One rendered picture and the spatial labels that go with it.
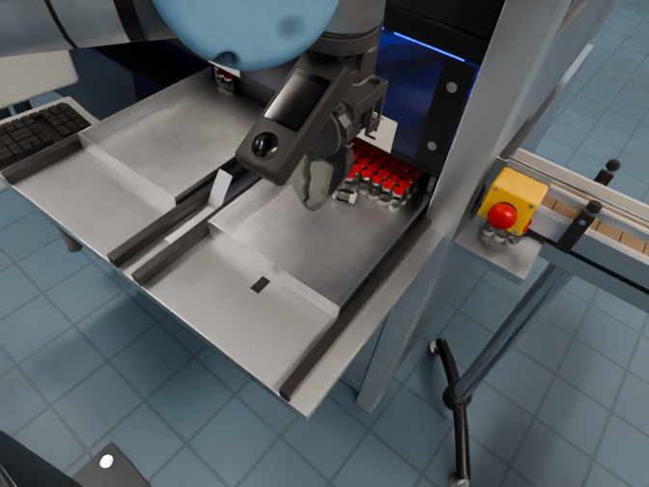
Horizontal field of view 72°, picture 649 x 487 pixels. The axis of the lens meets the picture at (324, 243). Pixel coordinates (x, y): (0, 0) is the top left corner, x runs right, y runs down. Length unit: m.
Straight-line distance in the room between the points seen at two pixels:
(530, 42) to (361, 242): 0.38
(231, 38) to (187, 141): 0.77
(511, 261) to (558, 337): 1.15
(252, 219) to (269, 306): 0.18
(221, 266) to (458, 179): 0.40
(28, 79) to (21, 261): 0.95
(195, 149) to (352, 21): 0.61
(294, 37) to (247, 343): 0.51
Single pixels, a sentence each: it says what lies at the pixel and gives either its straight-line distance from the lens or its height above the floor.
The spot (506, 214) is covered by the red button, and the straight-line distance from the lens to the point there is 0.70.
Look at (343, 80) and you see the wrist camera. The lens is 0.40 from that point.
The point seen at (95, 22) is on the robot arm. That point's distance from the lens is 0.21.
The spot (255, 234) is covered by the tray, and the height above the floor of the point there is 0.88.
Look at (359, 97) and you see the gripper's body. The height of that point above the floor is 1.23.
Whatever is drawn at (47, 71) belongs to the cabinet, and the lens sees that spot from 1.31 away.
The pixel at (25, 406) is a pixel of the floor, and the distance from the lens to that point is 1.74.
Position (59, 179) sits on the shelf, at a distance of 0.94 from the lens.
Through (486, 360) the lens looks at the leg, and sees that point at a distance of 1.28.
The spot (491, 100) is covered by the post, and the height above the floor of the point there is 1.14.
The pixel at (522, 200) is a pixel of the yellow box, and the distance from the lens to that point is 0.71.
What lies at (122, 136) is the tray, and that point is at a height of 0.88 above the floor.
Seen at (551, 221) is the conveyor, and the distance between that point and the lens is 0.87.
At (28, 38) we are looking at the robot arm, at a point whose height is 1.37.
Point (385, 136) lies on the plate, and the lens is 0.76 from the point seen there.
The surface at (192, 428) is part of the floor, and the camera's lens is 1.55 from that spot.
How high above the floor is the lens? 1.46
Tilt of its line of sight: 50 degrees down
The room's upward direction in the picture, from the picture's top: 8 degrees clockwise
